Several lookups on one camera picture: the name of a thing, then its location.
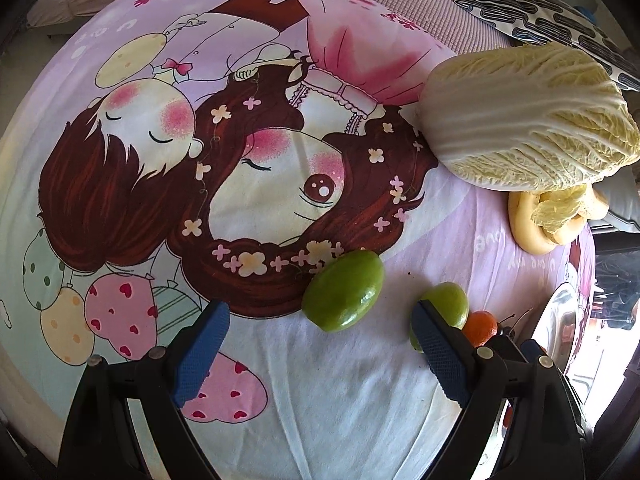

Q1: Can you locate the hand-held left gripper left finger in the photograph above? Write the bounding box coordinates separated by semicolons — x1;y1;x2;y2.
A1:
59;300;232;480

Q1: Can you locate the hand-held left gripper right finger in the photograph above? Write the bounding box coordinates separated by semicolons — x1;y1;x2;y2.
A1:
411;299;596;480

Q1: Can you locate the orange tangerine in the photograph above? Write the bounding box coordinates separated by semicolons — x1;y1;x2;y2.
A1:
462;311;499;348

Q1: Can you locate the small green oval fruit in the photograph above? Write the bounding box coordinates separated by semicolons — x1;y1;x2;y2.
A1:
410;282;470;353

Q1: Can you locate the large green oval fruit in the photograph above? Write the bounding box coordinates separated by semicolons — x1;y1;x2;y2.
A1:
301;250;386;333

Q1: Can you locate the metal plate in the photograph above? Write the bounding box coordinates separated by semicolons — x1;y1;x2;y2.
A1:
530;282;596;441

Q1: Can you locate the printed cartoon bedsheet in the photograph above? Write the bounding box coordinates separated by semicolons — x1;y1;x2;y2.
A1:
0;0;598;480

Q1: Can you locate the yellow banana bunch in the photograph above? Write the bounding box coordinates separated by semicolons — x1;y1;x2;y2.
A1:
507;185;611;256

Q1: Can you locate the grey pillow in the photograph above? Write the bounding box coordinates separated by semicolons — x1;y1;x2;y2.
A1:
592;160;640;233

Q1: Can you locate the napa cabbage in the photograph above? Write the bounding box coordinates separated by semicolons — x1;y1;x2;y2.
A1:
419;42;640;241

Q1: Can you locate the black and white patterned pillow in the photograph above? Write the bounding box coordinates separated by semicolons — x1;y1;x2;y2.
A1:
452;0;640;93

